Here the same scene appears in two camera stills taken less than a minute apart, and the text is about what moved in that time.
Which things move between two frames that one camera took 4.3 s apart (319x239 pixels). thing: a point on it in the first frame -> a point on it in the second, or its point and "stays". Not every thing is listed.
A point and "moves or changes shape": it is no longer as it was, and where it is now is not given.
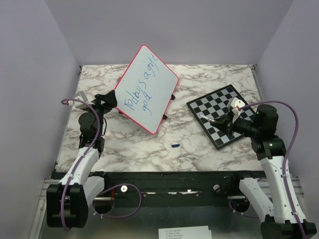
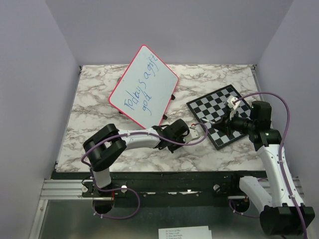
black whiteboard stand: (164, 116) stays
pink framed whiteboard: (144, 91) stays
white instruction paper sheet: (190, 232) stays
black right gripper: (224, 123) stays
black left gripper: (109, 99) -> (172, 149)
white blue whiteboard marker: (209, 119) moves or changes shape
